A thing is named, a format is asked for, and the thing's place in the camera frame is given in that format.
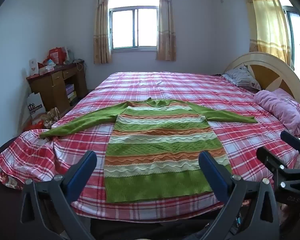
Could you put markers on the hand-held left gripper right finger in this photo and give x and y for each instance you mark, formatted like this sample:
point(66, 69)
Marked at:
point(214, 177)

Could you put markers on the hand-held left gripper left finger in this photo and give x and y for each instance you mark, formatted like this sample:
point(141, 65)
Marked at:
point(80, 177)

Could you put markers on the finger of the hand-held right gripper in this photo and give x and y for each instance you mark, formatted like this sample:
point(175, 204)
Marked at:
point(293, 138)
point(271, 158)

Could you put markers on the green striped knit sweater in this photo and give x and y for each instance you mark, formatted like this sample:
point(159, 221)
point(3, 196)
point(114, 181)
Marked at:
point(152, 140)

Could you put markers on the pink blanket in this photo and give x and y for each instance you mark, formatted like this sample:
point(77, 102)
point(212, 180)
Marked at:
point(282, 107)

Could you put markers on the brown patterned bag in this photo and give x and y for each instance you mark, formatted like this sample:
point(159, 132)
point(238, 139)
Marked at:
point(51, 117)

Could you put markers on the red plastic bag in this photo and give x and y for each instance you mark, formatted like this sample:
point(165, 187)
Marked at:
point(35, 125)

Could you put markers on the floral mattress cover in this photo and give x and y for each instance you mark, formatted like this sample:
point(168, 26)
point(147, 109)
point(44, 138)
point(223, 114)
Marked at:
point(6, 176)

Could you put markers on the cream wooden headboard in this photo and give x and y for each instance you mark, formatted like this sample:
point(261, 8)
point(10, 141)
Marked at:
point(267, 66)

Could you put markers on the grey patterned pillow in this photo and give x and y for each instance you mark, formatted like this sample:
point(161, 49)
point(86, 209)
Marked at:
point(242, 77)

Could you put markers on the white paper bag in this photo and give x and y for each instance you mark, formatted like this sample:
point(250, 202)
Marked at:
point(35, 106)

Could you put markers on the stack of flat boxes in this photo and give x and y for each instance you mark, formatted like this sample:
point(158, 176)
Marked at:
point(71, 93)

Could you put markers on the brown wooden desk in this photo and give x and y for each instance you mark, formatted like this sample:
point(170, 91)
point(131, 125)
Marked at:
point(46, 90)

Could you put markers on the bed with red plaid sheet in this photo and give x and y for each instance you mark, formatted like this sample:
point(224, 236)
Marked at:
point(180, 86)

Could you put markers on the large bright window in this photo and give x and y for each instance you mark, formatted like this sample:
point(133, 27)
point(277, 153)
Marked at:
point(298, 37)

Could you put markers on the small packets clutter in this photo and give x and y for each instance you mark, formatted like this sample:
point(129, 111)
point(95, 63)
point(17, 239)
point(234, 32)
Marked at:
point(47, 66)

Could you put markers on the white card box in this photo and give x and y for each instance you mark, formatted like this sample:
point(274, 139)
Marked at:
point(33, 67)

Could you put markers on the red gift bag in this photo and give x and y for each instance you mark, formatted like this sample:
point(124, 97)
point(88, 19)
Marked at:
point(57, 56)

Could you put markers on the yellow curtain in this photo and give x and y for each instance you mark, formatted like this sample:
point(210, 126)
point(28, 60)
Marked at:
point(267, 15)

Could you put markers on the beige patterned curtain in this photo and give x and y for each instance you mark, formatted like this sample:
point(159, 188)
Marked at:
point(166, 25)
point(102, 30)

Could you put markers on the sliding window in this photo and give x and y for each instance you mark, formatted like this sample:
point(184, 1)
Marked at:
point(135, 26)

